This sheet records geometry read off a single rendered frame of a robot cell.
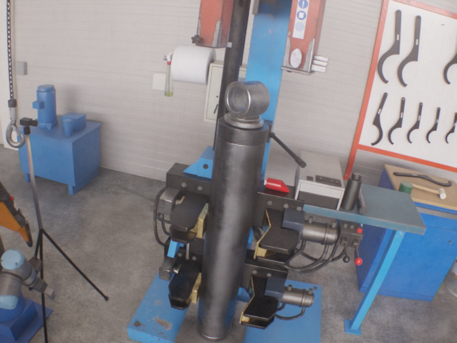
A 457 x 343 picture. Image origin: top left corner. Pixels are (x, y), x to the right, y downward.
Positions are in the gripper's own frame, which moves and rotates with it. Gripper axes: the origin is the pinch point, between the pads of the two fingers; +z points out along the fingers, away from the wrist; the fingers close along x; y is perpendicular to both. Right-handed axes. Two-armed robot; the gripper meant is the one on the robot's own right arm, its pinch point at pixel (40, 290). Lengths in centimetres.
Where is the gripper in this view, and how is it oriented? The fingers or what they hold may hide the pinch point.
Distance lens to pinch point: 167.9
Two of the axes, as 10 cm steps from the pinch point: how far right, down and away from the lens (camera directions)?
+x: 9.5, 3.0, -0.7
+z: -1.4, 6.2, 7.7
